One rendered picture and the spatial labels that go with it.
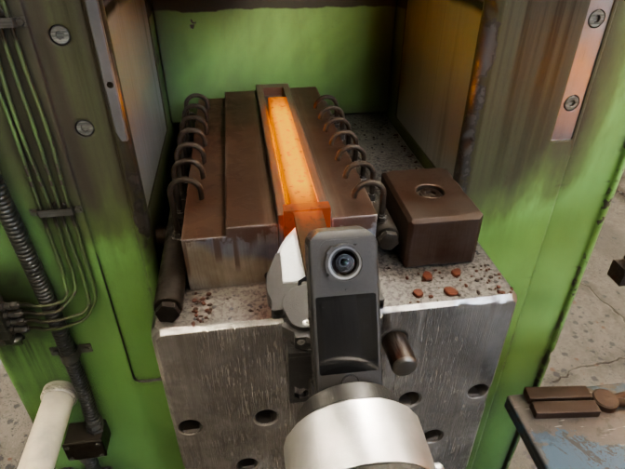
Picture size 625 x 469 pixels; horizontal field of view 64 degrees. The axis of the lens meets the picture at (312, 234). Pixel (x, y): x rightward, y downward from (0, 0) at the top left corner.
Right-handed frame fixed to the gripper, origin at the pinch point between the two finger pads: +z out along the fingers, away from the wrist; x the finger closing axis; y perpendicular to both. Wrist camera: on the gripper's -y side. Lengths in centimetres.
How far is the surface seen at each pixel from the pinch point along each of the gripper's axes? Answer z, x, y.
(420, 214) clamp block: 4.1, 12.6, 2.2
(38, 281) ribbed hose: 14.2, -32.9, 15.4
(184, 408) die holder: -3.9, -14.2, 20.2
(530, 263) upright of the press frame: 16.2, 37.0, 21.8
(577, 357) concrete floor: 57, 98, 102
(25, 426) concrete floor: 55, -74, 103
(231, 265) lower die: 2.8, -7.9, 6.0
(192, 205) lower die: 9.6, -11.8, 2.6
